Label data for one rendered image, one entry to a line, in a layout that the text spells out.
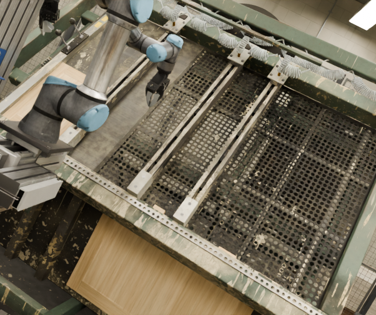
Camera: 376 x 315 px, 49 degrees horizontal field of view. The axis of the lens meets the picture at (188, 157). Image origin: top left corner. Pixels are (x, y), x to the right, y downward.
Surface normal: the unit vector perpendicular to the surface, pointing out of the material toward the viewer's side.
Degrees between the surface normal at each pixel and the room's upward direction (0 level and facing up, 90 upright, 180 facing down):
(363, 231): 54
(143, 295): 90
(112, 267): 90
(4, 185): 90
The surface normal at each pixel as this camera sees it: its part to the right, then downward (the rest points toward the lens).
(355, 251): 0.06, -0.54
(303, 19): -0.10, 0.06
